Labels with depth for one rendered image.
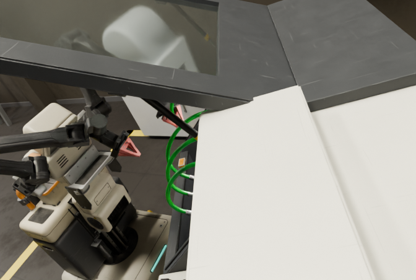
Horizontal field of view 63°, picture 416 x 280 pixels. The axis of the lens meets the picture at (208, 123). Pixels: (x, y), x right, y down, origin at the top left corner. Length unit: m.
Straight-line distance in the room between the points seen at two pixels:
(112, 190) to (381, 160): 1.57
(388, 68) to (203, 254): 0.56
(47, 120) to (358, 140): 1.34
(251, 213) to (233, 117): 0.25
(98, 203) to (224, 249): 1.49
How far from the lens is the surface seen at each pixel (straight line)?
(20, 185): 1.71
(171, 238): 1.35
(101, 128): 1.25
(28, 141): 1.30
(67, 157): 1.77
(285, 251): 0.45
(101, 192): 1.93
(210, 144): 0.64
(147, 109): 3.41
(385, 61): 0.85
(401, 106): 0.76
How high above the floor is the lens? 1.93
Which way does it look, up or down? 33 degrees down
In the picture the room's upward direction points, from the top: 23 degrees counter-clockwise
